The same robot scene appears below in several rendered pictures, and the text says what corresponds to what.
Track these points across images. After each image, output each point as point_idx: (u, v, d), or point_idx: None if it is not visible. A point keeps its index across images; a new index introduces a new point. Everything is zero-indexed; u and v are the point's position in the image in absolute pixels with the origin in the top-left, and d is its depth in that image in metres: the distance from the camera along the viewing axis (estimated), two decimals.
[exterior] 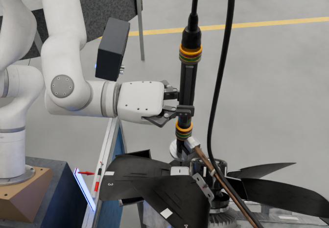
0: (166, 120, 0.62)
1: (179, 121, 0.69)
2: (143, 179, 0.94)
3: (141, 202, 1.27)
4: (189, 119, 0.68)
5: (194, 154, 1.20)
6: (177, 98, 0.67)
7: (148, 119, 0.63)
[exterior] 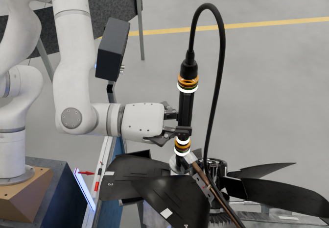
0: (166, 140, 0.68)
1: (178, 139, 0.75)
2: (143, 179, 0.94)
3: (141, 202, 1.27)
4: (187, 138, 0.74)
5: (194, 154, 1.20)
6: (176, 118, 0.73)
7: (149, 139, 0.69)
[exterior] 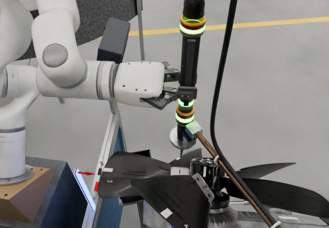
0: (167, 102, 0.57)
1: (180, 105, 0.64)
2: (143, 177, 0.94)
3: (141, 202, 1.27)
4: (191, 102, 0.63)
5: (194, 154, 1.20)
6: (179, 80, 0.62)
7: (147, 101, 0.58)
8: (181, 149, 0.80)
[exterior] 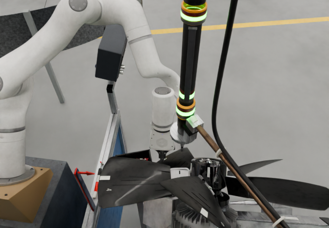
0: None
1: (180, 97, 0.63)
2: (173, 167, 1.12)
3: (141, 202, 1.27)
4: (192, 95, 0.62)
5: (260, 162, 1.09)
6: (162, 153, 1.20)
7: None
8: (182, 144, 0.78)
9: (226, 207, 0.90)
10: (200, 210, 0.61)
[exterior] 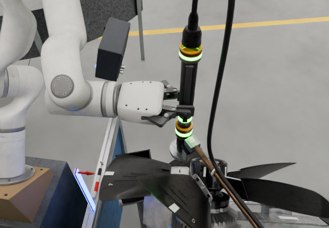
0: (166, 120, 0.62)
1: (179, 121, 0.69)
2: None
3: (141, 202, 1.27)
4: (189, 119, 0.68)
5: (270, 165, 1.04)
6: (177, 98, 0.67)
7: (148, 119, 0.63)
8: None
9: (224, 208, 0.89)
10: (171, 205, 0.63)
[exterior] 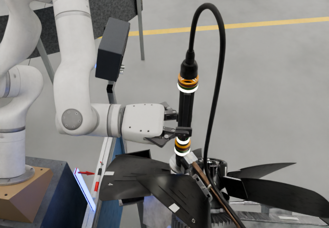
0: (166, 140, 0.68)
1: (178, 139, 0.75)
2: None
3: (141, 202, 1.27)
4: (187, 138, 0.74)
5: (270, 165, 1.04)
6: (176, 119, 0.73)
7: (149, 140, 0.69)
8: None
9: None
10: (171, 205, 0.63)
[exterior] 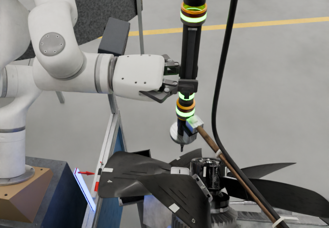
0: (167, 95, 0.56)
1: (180, 98, 0.63)
2: (182, 167, 1.14)
3: (141, 202, 1.27)
4: (191, 95, 0.62)
5: (270, 165, 1.04)
6: (179, 73, 0.61)
7: (146, 94, 0.57)
8: (183, 144, 0.78)
9: (224, 208, 0.89)
10: (171, 205, 0.63)
